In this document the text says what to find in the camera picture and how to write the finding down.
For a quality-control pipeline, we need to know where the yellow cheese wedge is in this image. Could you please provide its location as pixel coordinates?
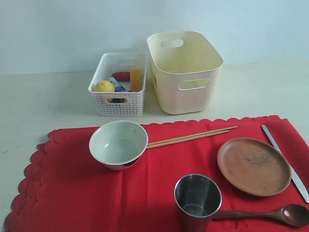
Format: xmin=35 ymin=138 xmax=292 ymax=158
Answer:
xmin=130 ymin=68 xmax=142 ymax=92

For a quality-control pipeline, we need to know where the blue white milk carton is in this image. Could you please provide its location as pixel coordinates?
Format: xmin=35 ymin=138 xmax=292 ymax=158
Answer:
xmin=107 ymin=77 xmax=128 ymax=103

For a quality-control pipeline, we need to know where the red sausage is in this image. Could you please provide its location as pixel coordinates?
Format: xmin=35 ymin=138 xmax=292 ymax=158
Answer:
xmin=112 ymin=72 xmax=130 ymax=81

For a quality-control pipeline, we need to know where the yellow lemon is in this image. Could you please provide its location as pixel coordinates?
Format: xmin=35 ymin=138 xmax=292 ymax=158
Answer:
xmin=93 ymin=80 xmax=115 ymax=92

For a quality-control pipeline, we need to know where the stainless steel cup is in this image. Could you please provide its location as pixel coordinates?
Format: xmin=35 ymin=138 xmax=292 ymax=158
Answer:
xmin=174 ymin=174 xmax=222 ymax=232

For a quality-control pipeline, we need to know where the upper wooden chopstick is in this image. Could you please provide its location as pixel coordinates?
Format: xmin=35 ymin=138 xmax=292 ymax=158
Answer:
xmin=148 ymin=126 xmax=238 ymax=146

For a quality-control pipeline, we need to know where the wooden chopstick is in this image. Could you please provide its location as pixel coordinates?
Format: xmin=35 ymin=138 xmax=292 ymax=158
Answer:
xmin=147 ymin=130 xmax=229 ymax=149
xmin=148 ymin=126 xmax=238 ymax=146

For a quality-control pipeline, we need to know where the lower wooden chopstick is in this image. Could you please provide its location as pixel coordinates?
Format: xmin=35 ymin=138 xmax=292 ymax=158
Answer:
xmin=147 ymin=130 xmax=229 ymax=149

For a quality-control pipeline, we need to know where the white perforated plastic basket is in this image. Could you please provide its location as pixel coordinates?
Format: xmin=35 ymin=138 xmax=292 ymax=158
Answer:
xmin=88 ymin=53 xmax=148 ymax=116

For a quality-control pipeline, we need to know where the white ceramic bowl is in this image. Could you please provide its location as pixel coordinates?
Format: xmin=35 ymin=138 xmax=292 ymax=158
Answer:
xmin=89 ymin=120 xmax=149 ymax=170

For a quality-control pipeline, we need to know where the cream plastic bin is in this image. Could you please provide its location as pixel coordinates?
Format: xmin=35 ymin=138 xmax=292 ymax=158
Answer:
xmin=147 ymin=31 xmax=224 ymax=115

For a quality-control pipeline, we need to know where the brown wooden plate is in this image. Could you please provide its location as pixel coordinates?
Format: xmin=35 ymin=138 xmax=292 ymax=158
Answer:
xmin=217 ymin=137 xmax=292 ymax=197

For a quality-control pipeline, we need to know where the silver table knife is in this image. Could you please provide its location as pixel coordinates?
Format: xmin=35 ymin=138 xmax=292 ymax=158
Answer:
xmin=261 ymin=124 xmax=309 ymax=203

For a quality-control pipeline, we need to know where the dark wooden spoon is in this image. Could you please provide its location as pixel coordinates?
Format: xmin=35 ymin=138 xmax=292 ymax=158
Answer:
xmin=212 ymin=204 xmax=309 ymax=227

